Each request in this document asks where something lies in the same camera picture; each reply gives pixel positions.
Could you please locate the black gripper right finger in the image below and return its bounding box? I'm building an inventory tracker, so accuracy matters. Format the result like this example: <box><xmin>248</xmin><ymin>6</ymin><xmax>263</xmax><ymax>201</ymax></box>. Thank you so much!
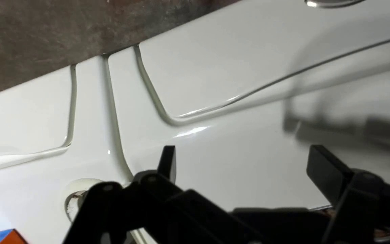
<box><xmin>306</xmin><ymin>144</ymin><xmax>390</xmax><ymax>244</ymax></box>

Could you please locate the white washing machine with keyhole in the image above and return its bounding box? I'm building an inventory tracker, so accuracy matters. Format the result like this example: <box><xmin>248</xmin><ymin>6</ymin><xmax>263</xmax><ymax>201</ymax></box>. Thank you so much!
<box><xmin>106</xmin><ymin>0</ymin><xmax>390</xmax><ymax>214</ymax></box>

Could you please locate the orange blue Tide detergent box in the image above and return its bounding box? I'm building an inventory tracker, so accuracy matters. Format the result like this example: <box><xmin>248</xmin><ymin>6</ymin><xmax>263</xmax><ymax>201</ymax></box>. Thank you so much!
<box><xmin>0</xmin><ymin>228</ymin><xmax>30</xmax><ymax>244</ymax></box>

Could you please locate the cream oval compartment lid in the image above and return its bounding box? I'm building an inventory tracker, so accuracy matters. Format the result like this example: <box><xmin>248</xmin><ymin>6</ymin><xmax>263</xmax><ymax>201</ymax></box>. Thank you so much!
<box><xmin>64</xmin><ymin>178</ymin><xmax>106</xmax><ymax>224</ymax></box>

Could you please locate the round metal keyhole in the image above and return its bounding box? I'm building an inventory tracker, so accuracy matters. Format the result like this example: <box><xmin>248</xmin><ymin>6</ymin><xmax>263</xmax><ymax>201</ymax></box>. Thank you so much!
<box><xmin>304</xmin><ymin>0</ymin><xmax>367</xmax><ymax>10</ymax></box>

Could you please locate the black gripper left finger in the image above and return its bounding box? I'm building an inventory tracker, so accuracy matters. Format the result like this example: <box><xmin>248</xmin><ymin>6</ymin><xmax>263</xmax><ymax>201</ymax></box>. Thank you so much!
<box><xmin>63</xmin><ymin>145</ymin><xmax>251</xmax><ymax>244</ymax></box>

